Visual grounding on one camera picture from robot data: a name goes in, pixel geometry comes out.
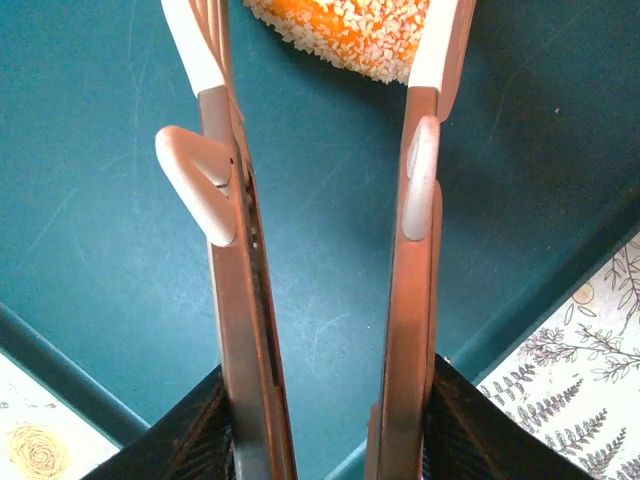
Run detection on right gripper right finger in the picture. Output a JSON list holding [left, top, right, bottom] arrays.
[[422, 352, 596, 480]]

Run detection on floral print tablecloth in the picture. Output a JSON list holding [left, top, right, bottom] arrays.
[[0, 234, 640, 480]]

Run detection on teal serving tray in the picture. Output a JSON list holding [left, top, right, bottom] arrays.
[[0, 0, 640, 480]]

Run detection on sugar-coated oval fake bread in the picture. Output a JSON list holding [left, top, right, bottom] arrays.
[[243, 0, 432, 86]]

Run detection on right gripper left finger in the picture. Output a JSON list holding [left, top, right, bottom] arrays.
[[82, 364, 237, 480]]

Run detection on brown tongs with white tips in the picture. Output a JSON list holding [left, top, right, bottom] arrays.
[[154, 0, 479, 480]]

